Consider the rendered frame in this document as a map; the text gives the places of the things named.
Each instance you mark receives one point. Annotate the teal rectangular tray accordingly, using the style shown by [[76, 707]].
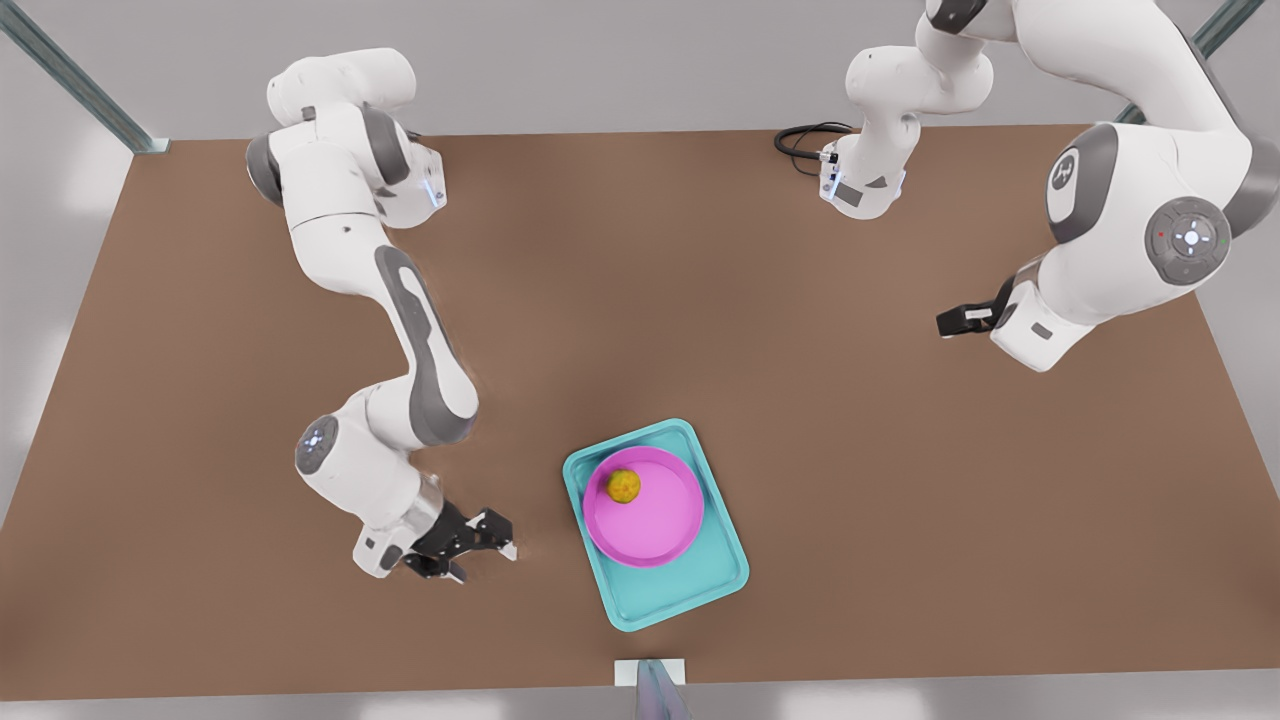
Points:
[[690, 590]]

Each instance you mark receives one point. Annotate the silver frame post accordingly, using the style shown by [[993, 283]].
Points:
[[75, 80], [655, 690], [1205, 40]]

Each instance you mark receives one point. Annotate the orange fruit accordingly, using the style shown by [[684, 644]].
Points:
[[624, 486]]

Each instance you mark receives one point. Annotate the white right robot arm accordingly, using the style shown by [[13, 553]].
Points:
[[330, 210]]

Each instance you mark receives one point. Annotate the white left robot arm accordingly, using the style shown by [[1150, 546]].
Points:
[[1130, 180]]

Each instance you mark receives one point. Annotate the pink round plate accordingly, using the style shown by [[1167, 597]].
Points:
[[650, 515]]

